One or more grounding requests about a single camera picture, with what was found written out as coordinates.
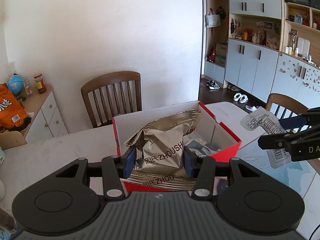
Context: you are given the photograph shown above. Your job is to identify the white label snack packet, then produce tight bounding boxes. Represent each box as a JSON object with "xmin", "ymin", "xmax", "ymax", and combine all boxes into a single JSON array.
[{"xmin": 240, "ymin": 107, "xmax": 291, "ymax": 168}]

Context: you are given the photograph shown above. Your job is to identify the gold foil snack bag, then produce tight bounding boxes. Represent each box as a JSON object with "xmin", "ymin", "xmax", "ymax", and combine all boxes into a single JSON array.
[{"xmin": 123, "ymin": 109, "xmax": 201, "ymax": 190}]

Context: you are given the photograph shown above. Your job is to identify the white grey snack bag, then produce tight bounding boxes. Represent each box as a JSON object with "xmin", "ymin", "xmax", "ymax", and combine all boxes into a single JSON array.
[{"xmin": 183, "ymin": 132, "xmax": 221, "ymax": 156}]

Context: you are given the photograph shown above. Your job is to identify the wooden chair right side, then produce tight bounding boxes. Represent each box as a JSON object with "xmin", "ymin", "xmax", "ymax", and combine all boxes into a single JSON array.
[{"xmin": 265, "ymin": 93, "xmax": 308, "ymax": 119}]

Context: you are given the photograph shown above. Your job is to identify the red cardboard box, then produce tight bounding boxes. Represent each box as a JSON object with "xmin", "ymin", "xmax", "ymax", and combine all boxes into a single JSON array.
[{"xmin": 112, "ymin": 101, "xmax": 241, "ymax": 192}]

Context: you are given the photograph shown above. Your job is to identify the white slippers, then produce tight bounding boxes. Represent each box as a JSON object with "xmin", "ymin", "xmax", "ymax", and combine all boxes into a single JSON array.
[{"xmin": 233, "ymin": 93, "xmax": 248, "ymax": 104}]

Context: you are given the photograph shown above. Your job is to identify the wooden chair behind table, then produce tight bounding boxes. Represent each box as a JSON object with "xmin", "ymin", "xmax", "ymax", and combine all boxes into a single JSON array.
[{"xmin": 81, "ymin": 71, "xmax": 142, "ymax": 128}]

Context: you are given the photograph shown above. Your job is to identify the white drawer sideboard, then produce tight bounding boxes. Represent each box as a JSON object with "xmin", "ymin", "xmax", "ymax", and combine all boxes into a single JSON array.
[{"xmin": 0, "ymin": 83, "xmax": 69, "ymax": 151}]

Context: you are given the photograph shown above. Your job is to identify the black white sneakers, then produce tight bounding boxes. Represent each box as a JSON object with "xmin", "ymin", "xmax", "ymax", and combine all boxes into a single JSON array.
[{"xmin": 206, "ymin": 79, "xmax": 220, "ymax": 90}]

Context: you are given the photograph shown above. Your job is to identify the cardboard carton in cabinet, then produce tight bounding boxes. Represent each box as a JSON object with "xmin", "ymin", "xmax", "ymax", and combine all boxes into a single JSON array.
[{"xmin": 215, "ymin": 43, "xmax": 228, "ymax": 66}]

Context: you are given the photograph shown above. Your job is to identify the red lid sauce jar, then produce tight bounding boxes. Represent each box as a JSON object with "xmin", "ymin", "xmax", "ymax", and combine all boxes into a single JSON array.
[{"xmin": 34, "ymin": 74, "xmax": 47, "ymax": 94}]

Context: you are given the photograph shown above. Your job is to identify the orange snack bag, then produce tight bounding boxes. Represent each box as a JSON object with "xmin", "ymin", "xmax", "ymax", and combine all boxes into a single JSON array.
[{"xmin": 0, "ymin": 83, "xmax": 30, "ymax": 131}]

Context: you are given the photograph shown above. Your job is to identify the hanging tote bag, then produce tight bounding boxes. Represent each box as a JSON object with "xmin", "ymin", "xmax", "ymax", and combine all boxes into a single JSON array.
[{"xmin": 205, "ymin": 8, "xmax": 221, "ymax": 28}]

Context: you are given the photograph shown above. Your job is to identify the blue globe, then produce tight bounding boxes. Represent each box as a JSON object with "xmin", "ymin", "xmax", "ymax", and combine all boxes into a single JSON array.
[{"xmin": 7, "ymin": 73, "xmax": 24, "ymax": 97}]

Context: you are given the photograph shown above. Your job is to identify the blue wall cabinet unit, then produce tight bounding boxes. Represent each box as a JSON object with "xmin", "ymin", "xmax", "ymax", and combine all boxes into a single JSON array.
[{"xmin": 202, "ymin": 0, "xmax": 319, "ymax": 108}]

